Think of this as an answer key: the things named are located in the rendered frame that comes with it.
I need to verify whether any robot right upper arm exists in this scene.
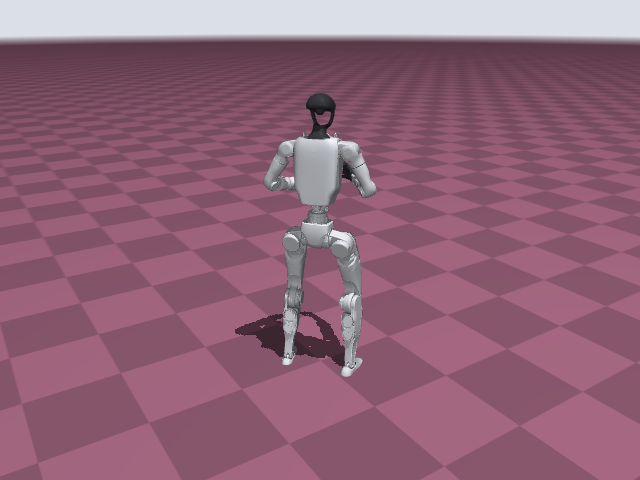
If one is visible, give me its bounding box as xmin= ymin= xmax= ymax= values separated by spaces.
xmin=338 ymin=141 xmax=376 ymax=198

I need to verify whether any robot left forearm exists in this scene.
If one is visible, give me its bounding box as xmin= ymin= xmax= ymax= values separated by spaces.
xmin=278 ymin=176 xmax=296 ymax=191

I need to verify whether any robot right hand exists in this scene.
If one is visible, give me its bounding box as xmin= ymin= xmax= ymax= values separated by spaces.
xmin=342 ymin=160 xmax=354 ymax=182

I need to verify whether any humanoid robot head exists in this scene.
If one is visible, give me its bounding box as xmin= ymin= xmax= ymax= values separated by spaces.
xmin=305 ymin=93 xmax=336 ymax=139

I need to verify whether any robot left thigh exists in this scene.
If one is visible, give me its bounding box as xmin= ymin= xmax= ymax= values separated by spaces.
xmin=282 ymin=226 xmax=307 ymax=307

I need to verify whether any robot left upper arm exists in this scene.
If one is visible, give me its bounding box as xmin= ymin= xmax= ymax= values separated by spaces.
xmin=263 ymin=140 xmax=296 ymax=191

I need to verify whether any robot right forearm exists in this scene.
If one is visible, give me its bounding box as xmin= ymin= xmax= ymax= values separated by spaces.
xmin=351 ymin=174 xmax=377 ymax=192

